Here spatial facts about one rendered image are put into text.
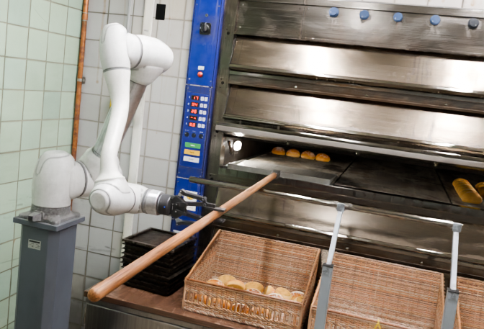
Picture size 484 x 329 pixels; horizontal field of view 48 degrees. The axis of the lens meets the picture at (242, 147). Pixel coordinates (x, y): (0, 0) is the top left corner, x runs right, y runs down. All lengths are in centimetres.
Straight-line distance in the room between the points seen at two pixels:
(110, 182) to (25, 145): 119
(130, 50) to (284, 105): 103
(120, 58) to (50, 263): 88
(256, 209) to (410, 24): 120
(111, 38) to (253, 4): 105
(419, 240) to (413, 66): 84
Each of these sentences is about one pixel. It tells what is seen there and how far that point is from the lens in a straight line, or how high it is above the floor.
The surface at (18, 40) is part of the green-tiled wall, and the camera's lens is 287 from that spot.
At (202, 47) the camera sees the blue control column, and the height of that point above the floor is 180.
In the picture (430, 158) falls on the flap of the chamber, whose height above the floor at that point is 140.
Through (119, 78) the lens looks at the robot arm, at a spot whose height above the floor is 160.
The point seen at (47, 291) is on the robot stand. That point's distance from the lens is 240.
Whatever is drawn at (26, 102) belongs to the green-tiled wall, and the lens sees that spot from 295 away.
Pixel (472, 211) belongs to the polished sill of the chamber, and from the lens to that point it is 283.
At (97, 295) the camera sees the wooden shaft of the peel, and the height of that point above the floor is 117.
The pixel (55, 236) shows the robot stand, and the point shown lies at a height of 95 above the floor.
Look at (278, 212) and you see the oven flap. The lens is 288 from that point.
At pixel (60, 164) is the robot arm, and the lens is 230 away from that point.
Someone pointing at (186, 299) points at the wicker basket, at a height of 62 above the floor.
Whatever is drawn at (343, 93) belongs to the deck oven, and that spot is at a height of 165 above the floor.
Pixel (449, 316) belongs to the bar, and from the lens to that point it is 232.
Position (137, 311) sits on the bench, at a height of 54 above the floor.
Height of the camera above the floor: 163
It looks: 7 degrees down
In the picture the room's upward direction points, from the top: 7 degrees clockwise
